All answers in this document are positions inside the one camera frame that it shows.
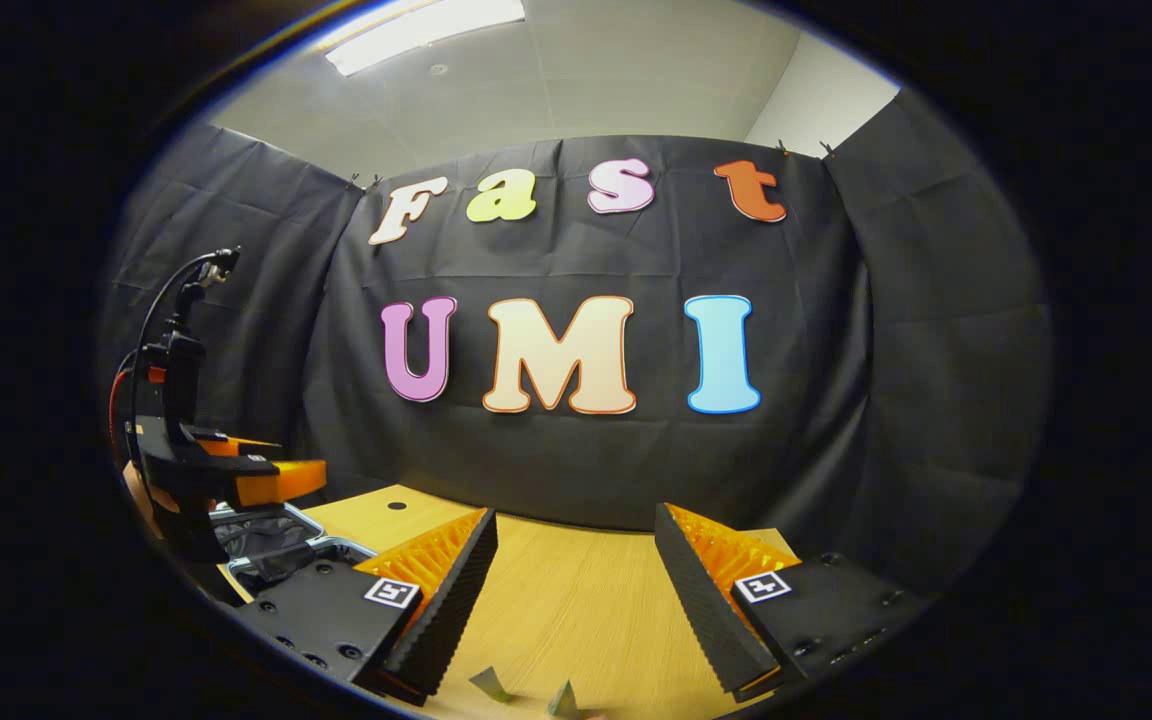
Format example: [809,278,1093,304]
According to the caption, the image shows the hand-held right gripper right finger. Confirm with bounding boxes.
[654,502,927,701]

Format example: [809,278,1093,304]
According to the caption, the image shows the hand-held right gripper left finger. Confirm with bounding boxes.
[236,507,499,708]

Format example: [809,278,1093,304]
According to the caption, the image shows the white hard-shell suitcase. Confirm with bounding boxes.
[208,500,379,606]

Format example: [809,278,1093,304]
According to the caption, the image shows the pale green cream tube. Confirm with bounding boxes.
[468,667,515,704]

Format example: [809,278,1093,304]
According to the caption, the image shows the black backdrop cloth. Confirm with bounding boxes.
[96,90,1052,601]

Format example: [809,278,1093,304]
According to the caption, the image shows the red gripper cable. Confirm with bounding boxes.
[108,365,169,466]

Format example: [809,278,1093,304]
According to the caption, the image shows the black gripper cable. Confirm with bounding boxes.
[131,250,227,441]

